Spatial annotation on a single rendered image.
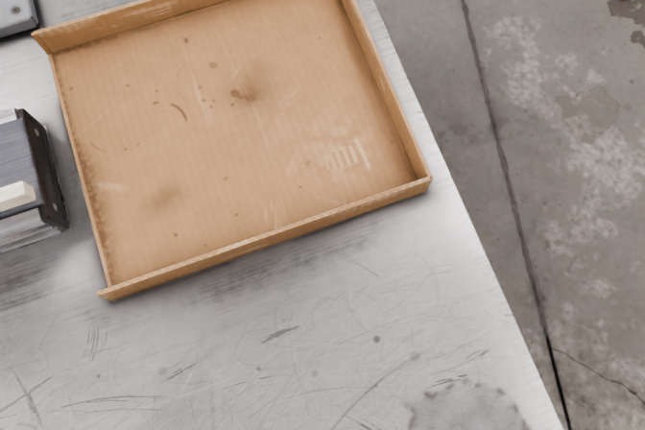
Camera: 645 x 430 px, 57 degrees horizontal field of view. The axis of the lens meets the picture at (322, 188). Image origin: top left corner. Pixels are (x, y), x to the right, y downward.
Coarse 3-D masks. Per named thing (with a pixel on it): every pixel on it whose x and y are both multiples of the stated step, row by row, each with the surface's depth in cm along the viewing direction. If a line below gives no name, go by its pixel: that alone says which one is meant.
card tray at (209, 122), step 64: (192, 0) 59; (256, 0) 62; (320, 0) 62; (64, 64) 59; (128, 64) 59; (192, 64) 59; (256, 64) 59; (320, 64) 60; (128, 128) 57; (192, 128) 57; (256, 128) 57; (320, 128) 58; (384, 128) 58; (128, 192) 55; (192, 192) 55; (256, 192) 56; (320, 192) 56; (384, 192) 52; (128, 256) 54; (192, 256) 54
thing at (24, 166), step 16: (0, 128) 52; (16, 128) 52; (0, 144) 52; (16, 144) 52; (0, 160) 51; (16, 160) 51; (32, 160) 51; (0, 176) 51; (16, 176) 51; (32, 176) 51; (16, 208) 50; (32, 208) 52
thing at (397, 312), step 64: (64, 0) 62; (128, 0) 62; (0, 64) 59; (384, 64) 60; (64, 128) 58; (64, 192) 56; (448, 192) 56; (0, 256) 54; (64, 256) 54; (256, 256) 54; (320, 256) 54; (384, 256) 54; (448, 256) 55; (0, 320) 52; (64, 320) 52; (128, 320) 52; (192, 320) 53; (256, 320) 53; (320, 320) 53; (384, 320) 53; (448, 320) 53; (512, 320) 53; (0, 384) 51; (64, 384) 51; (128, 384) 51; (192, 384) 51; (256, 384) 51; (320, 384) 51; (384, 384) 51; (448, 384) 51; (512, 384) 51
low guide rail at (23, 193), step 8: (16, 184) 47; (24, 184) 47; (0, 192) 47; (8, 192) 47; (16, 192) 47; (24, 192) 47; (32, 192) 48; (0, 200) 47; (8, 200) 47; (16, 200) 47; (24, 200) 48; (32, 200) 48; (0, 208) 48; (8, 208) 48
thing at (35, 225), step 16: (0, 112) 53; (16, 112) 53; (32, 128) 54; (32, 144) 52; (48, 144) 57; (48, 160) 55; (48, 176) 54; (48, 192) 52; (48, 208) 51; (0, 224) 50; (16, 224) 50; (32, 224) 50; (48, 224) 52; (64, 224) 54; (0, 240) 51; (16, 240) 52; (32, 240) 54
